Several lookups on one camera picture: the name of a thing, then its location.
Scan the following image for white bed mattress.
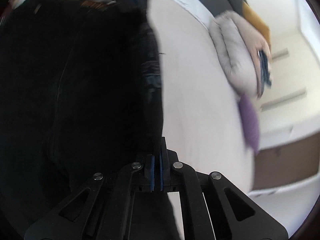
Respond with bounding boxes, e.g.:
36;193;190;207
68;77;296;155
148;0;254;193

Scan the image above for yellow pillow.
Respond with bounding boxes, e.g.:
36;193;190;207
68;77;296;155
242;1;271;45

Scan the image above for folded blue jeans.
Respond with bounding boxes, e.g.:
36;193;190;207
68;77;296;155
259;50;272;97

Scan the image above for black denim pants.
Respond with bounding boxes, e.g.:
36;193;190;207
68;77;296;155
1;0;163;239

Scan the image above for cream wardrobe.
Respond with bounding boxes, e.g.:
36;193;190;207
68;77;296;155
246;0;319;192

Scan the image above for purple pillow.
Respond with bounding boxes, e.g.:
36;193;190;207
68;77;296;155
238;94;260;155

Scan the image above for folded grey duvet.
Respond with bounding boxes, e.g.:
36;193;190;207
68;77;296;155
209;10;271;98

